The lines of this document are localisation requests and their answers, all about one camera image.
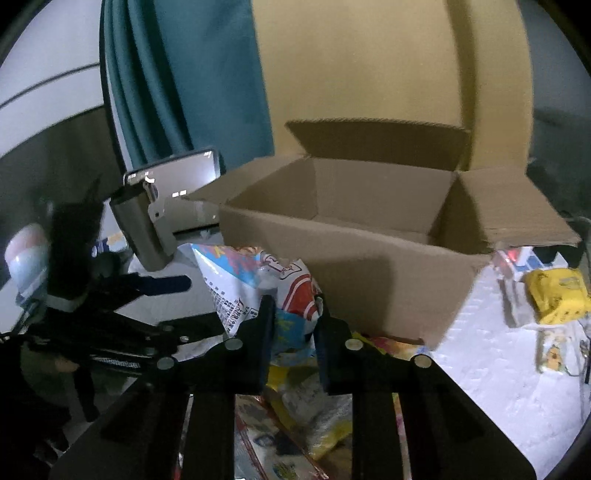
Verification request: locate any yellow orange snack bag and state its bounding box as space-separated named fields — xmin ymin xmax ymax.
xmin=264 ymin=333 xmax=422 ymax=462

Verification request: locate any red snack bag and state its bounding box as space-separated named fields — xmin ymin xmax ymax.
xmin=174 ymin=393 xmax=332 ymax=480

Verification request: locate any silver blue chip bag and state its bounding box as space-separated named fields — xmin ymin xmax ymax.
xmin=191 ymin=244 xmax=322 ymax=366

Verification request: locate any small blue white box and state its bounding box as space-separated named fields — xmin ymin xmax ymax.
xmin=91 ymin=231 xmax=128 ymax=257

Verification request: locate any stack of blue plates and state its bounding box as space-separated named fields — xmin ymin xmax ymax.
xmin=4 ymin=223 xmax=49 ymax=298

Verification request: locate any stainless steel tumbler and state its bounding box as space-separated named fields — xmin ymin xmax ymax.
xmin=109 ymin=181 xmax=177 ymax=272

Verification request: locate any tablet in grey case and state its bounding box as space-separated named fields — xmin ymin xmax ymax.
xmin=123 ymin=149 xmax=221 ymax=235

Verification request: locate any open cardboard box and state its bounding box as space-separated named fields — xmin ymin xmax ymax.
xmin=190 ymin=119 xmax=579 ymax=347

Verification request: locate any white power strip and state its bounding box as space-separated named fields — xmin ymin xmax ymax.
xmin=492 ymin=246 xmax=568 ymax=329

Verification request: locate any capybara sticker packet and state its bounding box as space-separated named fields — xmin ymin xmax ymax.
xmin=536 ymin=329 xmax=578 ymax=377

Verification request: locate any teal curtain left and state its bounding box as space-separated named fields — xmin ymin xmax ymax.
xmin=99 ymin=1 xmax=274 ymax=171

